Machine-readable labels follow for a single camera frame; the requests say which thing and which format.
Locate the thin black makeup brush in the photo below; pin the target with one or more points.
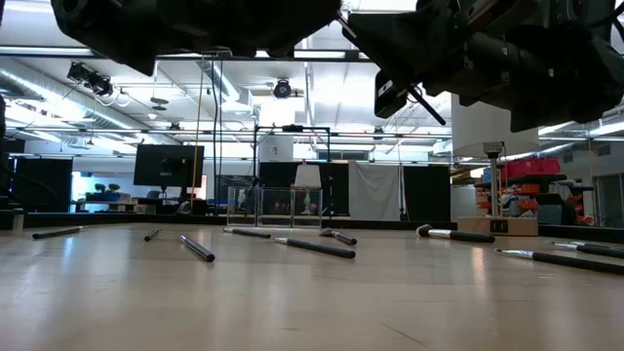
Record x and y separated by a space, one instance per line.
56 232
317 248
152 235
248 233
197 248

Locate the overhead frame beam with lights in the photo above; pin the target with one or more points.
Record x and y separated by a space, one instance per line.
312 55

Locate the white shade wooden base lamp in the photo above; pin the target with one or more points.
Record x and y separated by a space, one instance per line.
495 226

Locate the black partition panel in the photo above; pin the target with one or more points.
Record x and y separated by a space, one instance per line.
44 185
426 195

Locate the black background frame rig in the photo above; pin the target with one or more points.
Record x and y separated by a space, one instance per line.
292 128

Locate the white hanging cloth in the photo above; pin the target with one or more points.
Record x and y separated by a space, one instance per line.
375 192

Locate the black overhead camera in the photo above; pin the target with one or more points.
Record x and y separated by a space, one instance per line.
282 89

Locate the black tv monitor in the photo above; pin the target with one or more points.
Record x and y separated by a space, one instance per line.
168 166

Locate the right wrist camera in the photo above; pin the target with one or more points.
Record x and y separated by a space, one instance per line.
390 95

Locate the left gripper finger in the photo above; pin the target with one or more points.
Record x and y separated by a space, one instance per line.
283 24

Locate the black ceiling mounted camera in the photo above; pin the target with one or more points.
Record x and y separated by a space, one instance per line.
100 86

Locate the clear brush holder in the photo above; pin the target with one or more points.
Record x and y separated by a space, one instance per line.
565 261

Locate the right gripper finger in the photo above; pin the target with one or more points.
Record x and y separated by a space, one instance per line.
390 39

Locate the blue planter with green plants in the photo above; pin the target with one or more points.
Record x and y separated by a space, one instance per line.
102 196

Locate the thick powder makeup brush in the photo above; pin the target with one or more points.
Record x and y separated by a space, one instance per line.
463 236

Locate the red storage bin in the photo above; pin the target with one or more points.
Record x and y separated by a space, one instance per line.
531 168

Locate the black frame rail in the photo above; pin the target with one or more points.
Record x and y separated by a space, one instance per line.
122 220
585 233

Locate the clear acrylic organizer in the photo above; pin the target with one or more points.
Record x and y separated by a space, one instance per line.
257 207

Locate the fluffy head makeup brush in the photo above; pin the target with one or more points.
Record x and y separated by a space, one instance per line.
343 238

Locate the brow comb makeup brush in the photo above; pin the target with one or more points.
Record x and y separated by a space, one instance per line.
599 250

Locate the black shelf with orange parts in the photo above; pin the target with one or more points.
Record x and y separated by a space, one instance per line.
556 200

